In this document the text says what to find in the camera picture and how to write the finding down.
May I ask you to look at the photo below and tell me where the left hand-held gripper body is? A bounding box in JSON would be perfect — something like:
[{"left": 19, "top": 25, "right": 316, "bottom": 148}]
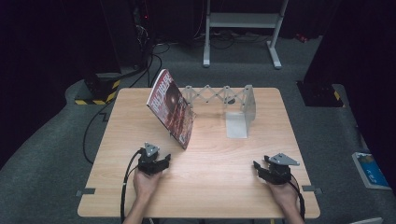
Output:
[{"left": 136, "top": 141, "right": 166, "bottom": 176}]

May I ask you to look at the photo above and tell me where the person's left hand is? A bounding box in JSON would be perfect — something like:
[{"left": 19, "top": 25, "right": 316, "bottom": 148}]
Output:
[{"left": 133, "top": 169, "right": 163, "bottom": 203}]

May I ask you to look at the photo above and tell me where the grey tape strip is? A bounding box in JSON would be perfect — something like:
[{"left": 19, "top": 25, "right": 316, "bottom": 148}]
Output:
[
  {"left": 76, "top": 187, "right": 97, "bottom": 198},
  {"left": 301, "top": 184, "right": 323, "bottom": 196}
]

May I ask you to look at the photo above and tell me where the dark equipment tower with wires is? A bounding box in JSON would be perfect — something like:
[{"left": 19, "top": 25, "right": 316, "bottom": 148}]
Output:
[{"left": 132, "top": 1, "right": 156, "bottom": 69}]

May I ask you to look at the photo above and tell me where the black cable bundle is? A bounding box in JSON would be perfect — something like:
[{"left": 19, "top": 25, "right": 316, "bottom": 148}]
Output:
[{"left": 191, "top": 28, "right": 273, "bottom": 50}]

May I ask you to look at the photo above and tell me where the small red object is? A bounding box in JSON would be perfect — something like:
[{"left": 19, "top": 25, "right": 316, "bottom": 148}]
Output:
[{"left": 293, "top": 33, "right": 310, "bottom": 44}]

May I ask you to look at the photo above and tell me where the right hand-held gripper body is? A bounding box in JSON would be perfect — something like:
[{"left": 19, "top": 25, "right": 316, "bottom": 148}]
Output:
[{"left": 263, "top": 152, "right": 301, "bottom": 186}]

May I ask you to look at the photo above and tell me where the blue white packet on floor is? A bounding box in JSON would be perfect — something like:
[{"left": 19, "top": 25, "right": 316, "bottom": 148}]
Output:
[{"left": 351, "top": 151, "right": 393, "bottom": 191}]

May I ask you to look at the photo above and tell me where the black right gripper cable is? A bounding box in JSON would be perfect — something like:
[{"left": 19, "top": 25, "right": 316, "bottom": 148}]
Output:
[{"left": 289, "top": 180, "right": 307, "bottom": 222}]

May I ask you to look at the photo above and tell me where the grey expandable book rack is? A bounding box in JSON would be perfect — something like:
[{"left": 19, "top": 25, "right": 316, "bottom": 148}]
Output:
[{"left": 180, "top": 83, "right": 258, "bottom": 140}]

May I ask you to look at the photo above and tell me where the black floor cable pair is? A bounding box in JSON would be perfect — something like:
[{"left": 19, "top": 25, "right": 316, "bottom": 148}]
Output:
[{"left": 128, "top": 42, "right": 171, "bottom": 89}]

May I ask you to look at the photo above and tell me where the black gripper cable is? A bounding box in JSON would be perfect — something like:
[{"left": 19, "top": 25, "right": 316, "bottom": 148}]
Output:
[
  {"left": 120, "top": 148, "right": 146, "bottom": 224},
  {"left": 289, "top": 180, "right": 307, "bottom": 222}
]

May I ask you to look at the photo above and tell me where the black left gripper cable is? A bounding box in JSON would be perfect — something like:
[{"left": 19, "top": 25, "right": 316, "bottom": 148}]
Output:
[{"left": 120, "top": 148, "right": 146, "bottom": 224}]

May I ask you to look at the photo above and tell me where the black yellow striped stand base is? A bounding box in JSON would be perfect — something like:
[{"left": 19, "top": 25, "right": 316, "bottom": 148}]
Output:
[
  {"left": 74, "top": 72, "right": 121, "bottom": 106},
  {"left": 296, "top": 80, "right": 346, "bottom": 108}
]

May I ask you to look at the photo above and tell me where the white metal stand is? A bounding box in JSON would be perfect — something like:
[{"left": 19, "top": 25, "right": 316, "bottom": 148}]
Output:
[{"left": 203, "top": 0, "right": 290, "bottom": 70}]

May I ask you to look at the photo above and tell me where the red cover magazine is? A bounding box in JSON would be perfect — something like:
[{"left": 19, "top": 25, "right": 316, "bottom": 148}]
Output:
[{"left": 146, "top": 68, "right": 196, "bottom": 151}]

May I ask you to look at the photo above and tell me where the person's right hand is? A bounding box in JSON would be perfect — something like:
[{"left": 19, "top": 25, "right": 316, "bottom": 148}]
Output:
[{"left": 267, "top": 179, "right": 301, "bottom": 213}]

